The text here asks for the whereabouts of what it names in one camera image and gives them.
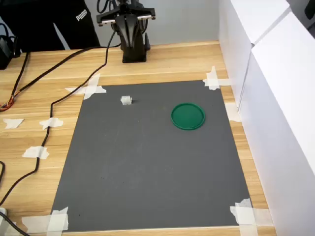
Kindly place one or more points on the white partition panel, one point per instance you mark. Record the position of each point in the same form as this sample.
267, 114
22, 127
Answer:
283, 110
236, 37

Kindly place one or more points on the dark grey mat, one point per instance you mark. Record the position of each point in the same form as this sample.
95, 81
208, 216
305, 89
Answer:
147, 159

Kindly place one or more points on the small white box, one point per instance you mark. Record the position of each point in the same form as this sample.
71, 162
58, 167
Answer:
3, 211

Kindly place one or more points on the round green lid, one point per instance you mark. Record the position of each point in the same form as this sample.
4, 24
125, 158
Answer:
188, 117

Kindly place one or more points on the white masking tape piece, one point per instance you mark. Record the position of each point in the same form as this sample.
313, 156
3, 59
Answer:
51, 123
35, 152
246, 216
57, 221
232, 113
212, 82
89, 88
12, 123

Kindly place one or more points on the person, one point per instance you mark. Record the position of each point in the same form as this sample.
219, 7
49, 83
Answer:
34, 24

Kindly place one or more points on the small white plastic terminal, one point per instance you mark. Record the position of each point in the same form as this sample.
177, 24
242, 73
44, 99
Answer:
126, 100

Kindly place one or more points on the black box device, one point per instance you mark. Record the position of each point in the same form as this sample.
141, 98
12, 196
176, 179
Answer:
4, 54

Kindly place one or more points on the black chair part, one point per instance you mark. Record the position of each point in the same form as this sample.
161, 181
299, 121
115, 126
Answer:
310, 9

